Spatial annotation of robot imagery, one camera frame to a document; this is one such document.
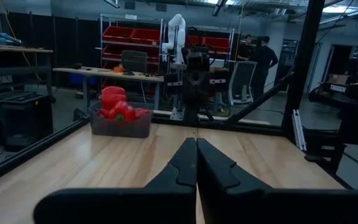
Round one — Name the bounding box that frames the grey office chair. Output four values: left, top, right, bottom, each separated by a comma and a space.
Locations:
227, 60, 258, 106

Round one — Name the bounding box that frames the blue object on workbench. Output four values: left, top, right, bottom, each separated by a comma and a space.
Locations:
0, 31, 22, 46

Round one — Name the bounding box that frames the metal shelf rack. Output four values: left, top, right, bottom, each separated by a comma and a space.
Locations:
99, 13, 165, 71
186, 26, 235, 65

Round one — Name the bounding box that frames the black cabinet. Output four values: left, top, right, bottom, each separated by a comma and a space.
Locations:
0, 91, 55, 152

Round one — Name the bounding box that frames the wooden desk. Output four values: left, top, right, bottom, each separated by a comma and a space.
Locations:
52, 66, 165, 110

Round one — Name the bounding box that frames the white aluminium bracket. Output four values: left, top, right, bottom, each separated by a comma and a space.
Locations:
291, 109, 308, 152

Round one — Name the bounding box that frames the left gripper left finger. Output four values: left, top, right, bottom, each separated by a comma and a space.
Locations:
33, 138, 198, 224

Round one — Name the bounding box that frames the cardboard box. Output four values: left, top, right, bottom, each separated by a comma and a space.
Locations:
328, 73, 351, 86

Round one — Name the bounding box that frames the yellow hanging cable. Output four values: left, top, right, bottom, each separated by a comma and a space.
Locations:
4, 11, 42, 82

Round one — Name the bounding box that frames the person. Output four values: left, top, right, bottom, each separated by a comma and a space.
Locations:
250, 35, 279, 101
237, 34, 255, 62

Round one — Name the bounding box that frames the translucent grey plastic basket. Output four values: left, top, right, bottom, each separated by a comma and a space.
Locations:
88, 101, 154, 139

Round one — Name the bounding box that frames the red storage bin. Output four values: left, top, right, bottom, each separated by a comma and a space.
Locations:
102, 45, 124, 62
131, 28, 162, 46
102, 26, 135, 43
201, 36, 231, 53

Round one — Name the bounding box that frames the black table edge rail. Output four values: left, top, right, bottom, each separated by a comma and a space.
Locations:
152, 112, 285, 136
0, 117, 90, 190

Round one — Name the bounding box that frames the black diagonal frame brace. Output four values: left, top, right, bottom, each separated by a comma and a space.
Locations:
227, 72, 295, 126

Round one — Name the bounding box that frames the wooden workbench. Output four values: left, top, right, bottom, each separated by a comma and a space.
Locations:
0, 44, 55, 96

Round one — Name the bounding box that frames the large red bell pepper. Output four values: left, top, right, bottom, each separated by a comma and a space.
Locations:
101, 86, 128, 110

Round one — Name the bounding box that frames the black vertical frame post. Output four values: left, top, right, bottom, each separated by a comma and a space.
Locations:
280, 0, 326, 139

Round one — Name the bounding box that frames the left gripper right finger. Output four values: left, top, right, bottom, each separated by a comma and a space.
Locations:
196, 138, 358, 224

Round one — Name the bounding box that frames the dark grey chair back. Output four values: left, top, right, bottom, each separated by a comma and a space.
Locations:
121, 49, 149, 73

